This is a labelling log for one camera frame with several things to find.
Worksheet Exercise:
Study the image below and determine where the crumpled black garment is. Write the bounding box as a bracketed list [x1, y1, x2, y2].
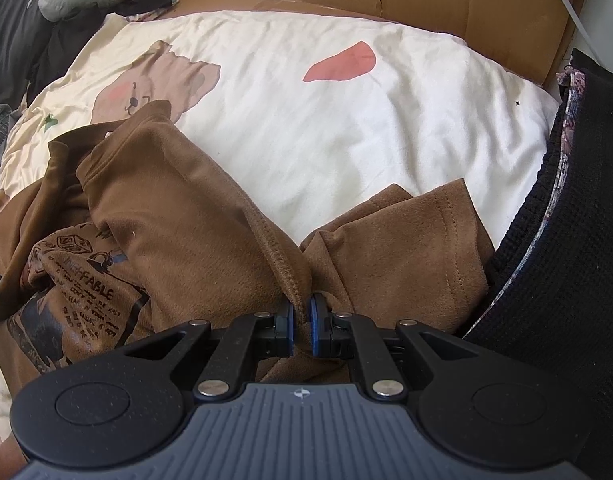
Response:
[25, 0, 180, 107]

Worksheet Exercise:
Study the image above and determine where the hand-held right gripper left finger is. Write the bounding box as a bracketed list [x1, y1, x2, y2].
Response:
[121, 302, 294, 401]

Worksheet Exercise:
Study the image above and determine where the dark grey cloth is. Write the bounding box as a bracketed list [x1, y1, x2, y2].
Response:
[0, 0, 53, 107]

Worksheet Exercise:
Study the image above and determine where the cream bear-print bed sheet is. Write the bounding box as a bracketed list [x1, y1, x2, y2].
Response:
[0, 10, 563, 461]

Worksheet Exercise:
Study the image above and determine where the folded black knit sweater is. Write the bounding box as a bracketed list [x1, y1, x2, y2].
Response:
[460, 46, 613, 480]

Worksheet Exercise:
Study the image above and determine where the white cable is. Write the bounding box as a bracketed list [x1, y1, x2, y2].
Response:
[537, 0, 603, 58]

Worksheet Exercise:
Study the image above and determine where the brown printed t-shirt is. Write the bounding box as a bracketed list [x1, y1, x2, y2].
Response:
[0, 99, 491, 466]

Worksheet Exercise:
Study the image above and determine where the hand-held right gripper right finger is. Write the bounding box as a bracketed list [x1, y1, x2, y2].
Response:
[306, 294, 482, 402]

